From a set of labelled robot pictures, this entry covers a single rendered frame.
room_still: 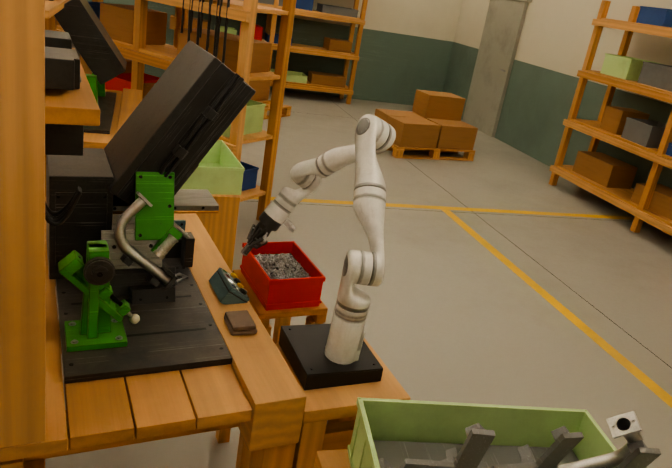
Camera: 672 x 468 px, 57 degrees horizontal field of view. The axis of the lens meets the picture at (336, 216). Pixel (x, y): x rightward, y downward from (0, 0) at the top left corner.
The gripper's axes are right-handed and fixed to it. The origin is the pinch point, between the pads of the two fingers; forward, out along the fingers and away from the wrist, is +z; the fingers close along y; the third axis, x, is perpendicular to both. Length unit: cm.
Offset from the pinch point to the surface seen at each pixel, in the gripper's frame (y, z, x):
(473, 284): -154, -32, 240
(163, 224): 1.8, 6.9, -28.5
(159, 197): -0.3, 0.9, -34.1
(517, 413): 83, -22, 47
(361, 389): 56, 2, 27
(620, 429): 113, -38, 33
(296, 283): 2.3, 0.0, 22.1
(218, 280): 5.2, 12.3, -3.5
